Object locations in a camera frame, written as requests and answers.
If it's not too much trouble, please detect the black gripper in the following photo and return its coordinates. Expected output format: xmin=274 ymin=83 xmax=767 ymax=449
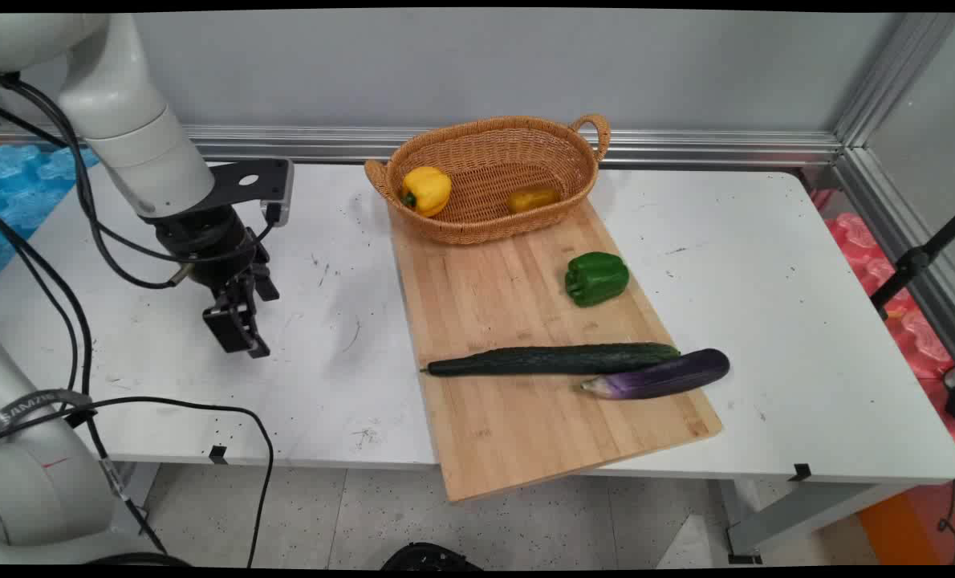
xmin=155 ymin=205 xmax=280 ymax=360

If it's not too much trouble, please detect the yellow-brown potato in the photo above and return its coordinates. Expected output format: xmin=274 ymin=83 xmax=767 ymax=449
xmin=506 ymin=185 xmax=562 ymax=214

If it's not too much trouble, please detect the yellow bell pepper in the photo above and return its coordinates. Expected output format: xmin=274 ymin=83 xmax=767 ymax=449
xmin=400 ymin=166 xmax=453 ymax=218

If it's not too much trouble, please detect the blue foam mat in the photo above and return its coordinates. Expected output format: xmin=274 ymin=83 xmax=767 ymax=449
xmin=0 ymin=143 xmax=101 ymax=283

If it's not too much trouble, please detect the woven wicker basket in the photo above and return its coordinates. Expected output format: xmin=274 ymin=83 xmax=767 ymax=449
xmin=364 ymin=113 xmax=612 ymax=246

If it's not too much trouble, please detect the wooden cutting board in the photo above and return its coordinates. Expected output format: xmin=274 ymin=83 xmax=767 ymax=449
xmin=387 ymin=197 xmax=724 ymax=504

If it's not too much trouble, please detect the dark green cucumber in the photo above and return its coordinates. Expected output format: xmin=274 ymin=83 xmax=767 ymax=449
xmin=420 ymin=342 xmax=681 ymax=378

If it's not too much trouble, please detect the black round floor object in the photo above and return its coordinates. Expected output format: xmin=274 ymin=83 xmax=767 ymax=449
xmin=381 ymin=542 xmax=483 ymax=571

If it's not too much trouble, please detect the green bell pepper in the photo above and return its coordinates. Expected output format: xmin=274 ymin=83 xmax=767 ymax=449
xmin=564 ymin=251 xmax=631 ymax=307

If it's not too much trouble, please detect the purple eggplant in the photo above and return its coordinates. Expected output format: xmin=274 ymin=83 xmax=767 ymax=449
xmin=579 ymin=348 xmax=731 ymax=401

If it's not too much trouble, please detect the grey table leg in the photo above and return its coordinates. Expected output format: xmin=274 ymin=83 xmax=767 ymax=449
xmin=717 ymin=478 xmax=921 ymax=564

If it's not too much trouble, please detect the black tripod stand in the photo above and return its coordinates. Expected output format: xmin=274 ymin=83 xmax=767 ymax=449
xmin=869 ymin=204 xmax=955 ymax=320

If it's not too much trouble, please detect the pink foam mat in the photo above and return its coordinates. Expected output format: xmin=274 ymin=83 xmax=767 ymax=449
xmin=811 ymin=189 xmax=955 ymax=482

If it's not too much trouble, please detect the orange floor mat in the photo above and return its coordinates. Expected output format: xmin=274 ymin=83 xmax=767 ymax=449
xmin=857 ymin=480 xmax=955 ymax=567

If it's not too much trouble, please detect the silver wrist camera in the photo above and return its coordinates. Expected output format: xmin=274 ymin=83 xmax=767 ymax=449
xmin=262 ymin=159 xmax=295 ymax=228

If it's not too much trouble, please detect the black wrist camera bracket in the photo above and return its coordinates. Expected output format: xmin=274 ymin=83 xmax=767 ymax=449
xmin=200 ymin=159 xmax=286 ymax=219

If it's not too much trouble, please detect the black cable hanging off table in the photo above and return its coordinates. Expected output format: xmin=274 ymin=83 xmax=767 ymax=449
xmin=0 ymin=396 xmax=275 ymax=568

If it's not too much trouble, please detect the long aluminium frame rail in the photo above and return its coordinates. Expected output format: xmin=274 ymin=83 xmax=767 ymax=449
xmin=0 ymin=123 xmax=845 ymax=170

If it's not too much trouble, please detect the black cable by base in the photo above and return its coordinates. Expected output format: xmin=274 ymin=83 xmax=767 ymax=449
xmin=0 ymin=207 xmax=169 ymax=556

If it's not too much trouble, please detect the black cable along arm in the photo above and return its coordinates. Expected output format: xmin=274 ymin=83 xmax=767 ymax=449
xmin=0 ymin=72 xmax=274 ymax=291

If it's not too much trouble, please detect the grey velcro strap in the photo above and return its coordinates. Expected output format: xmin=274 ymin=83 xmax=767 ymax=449
xmin=0 ymin=389 xmax=95 ymax=442

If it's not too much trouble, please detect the short aluminium frame rail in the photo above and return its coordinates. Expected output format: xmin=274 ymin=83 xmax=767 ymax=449
xmin=832 ymin=147 xmax=955 ymax=378

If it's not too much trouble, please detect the aluminium frame post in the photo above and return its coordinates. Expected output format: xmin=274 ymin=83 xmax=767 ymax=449
xmin=834 ymin=12 xmax=955 ymax=150

